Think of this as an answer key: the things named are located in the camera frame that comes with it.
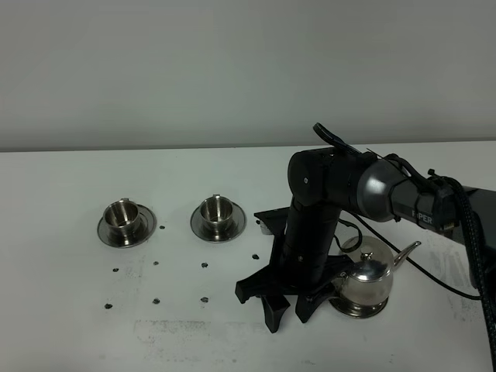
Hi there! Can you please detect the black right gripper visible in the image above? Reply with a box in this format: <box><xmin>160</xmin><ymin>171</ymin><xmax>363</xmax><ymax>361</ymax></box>
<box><xmin>235</xmin><ymin>208</ymin><xmax>352</xmax><ymax>333</ymax></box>

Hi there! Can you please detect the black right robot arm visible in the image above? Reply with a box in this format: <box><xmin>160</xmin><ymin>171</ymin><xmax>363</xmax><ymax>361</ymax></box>
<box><xmin>236</xmin><ymin>124</ymin><xmax>495</xmax><ymax>336</ymax></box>

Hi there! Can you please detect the stainless steel teapot saucer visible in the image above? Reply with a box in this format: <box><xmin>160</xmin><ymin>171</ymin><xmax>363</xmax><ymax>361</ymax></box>
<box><xmin>329</xmin><ymin>298</ymin><xmax>388</xmax><ymax>319</ymax></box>

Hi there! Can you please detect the right stainless steel saucer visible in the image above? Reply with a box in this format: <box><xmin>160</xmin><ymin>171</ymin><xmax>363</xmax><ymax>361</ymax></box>
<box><xmin>190</xmin><ymin>203</ymin><xmax>246</xmax><ymax>243</ymax></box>

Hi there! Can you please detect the right stainless steel teacup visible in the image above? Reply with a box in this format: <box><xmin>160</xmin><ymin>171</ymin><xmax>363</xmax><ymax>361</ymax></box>
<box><xmin>200</xmin><ymin>194</ymin><xmax>234</xmax><ymax>241</ymax></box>

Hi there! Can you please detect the stainless steel teacup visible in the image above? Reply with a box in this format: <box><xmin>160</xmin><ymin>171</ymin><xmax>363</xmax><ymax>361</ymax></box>
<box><xmin>102</xmin><ymin>198</ymin><xmax>140</xmax><ymax>246</ymax></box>
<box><xmin>200</xmin><ymin>194</ymin><xmax>234</xmax><ymax>241</ymax></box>

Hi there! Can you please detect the left stainless steel saucer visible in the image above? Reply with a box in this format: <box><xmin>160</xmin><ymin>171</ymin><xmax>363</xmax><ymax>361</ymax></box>
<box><xmin>97</xmin><ymin>204</ymin><xmax>157</xmax><ymax>249</ymax></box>

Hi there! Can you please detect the left stainless steel teacup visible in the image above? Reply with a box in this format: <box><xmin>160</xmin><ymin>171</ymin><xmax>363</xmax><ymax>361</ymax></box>
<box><xmin>102</xmin><ymin>198</ymin><xmax>140</xmax><ymax>246</ymax></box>

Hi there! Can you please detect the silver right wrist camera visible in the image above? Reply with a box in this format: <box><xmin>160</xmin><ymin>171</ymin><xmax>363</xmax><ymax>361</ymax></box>
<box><xmin>260</xmin><ymin>220</ymin><xmax>272</xmax><ymax>236</ymax></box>

